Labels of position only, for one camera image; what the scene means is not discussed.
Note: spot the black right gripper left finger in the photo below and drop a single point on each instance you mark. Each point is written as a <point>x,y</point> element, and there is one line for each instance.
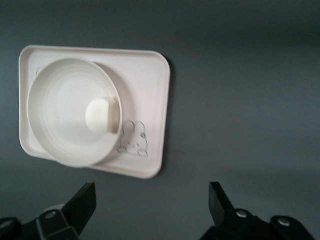
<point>77,210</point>

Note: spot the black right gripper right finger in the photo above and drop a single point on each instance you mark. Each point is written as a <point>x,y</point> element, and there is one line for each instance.
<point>225,212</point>

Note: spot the small white bun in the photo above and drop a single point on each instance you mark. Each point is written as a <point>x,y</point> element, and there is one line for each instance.
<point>96,115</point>

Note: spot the round cream plate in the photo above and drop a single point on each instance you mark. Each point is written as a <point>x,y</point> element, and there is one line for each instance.
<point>67,112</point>

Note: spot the cream tray with rabbit print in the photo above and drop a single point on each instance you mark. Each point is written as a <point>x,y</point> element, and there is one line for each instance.
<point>147,100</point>

